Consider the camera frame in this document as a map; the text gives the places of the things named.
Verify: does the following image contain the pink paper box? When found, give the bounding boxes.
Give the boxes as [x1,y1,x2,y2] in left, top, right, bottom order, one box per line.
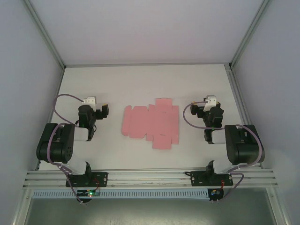
[121,97,180,150]

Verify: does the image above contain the circuit board with green light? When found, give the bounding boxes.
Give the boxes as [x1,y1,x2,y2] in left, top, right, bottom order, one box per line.
[77,190,100,197]

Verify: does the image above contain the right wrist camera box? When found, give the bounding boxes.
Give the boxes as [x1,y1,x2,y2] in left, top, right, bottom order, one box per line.
[203,95,218,112]

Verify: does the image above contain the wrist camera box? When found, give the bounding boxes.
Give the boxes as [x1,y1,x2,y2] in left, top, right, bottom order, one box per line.
[81,96,97,105]
[203,95,218,112]

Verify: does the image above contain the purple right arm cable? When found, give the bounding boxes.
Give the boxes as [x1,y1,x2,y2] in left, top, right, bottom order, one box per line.
[182,100,263,203]

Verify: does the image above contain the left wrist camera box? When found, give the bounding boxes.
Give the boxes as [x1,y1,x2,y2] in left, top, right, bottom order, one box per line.
[81,96,97,105]

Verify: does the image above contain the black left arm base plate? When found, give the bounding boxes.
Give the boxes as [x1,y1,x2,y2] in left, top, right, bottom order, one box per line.
[65,172,109,188]

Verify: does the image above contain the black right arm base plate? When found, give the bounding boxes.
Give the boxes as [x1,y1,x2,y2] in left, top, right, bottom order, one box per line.
[185,171,234,188]

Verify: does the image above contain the aluminium frame post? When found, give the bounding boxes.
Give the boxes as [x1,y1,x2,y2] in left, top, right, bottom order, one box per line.
[23,0,67,70]
[228,0,274,70]

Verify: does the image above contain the aluminium mounting rail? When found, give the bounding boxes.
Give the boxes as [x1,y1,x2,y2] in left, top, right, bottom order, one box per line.
[22,167,278,188]

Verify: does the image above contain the white slotted cable duct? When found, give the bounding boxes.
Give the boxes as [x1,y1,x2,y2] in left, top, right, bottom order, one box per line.
[32,189,209,199]

